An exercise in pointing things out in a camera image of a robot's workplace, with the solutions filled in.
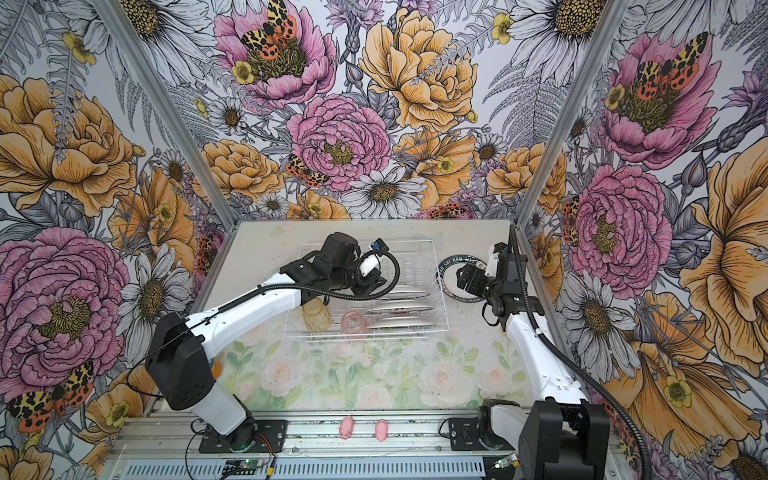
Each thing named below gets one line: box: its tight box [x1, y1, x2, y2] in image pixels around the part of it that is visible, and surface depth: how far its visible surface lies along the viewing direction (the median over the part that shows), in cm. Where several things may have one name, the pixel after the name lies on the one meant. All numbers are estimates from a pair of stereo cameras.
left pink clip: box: [339, 416, 355, 440], surface depth 77 cm
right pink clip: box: [375, 419, 389, 442], surface depth 76 cm
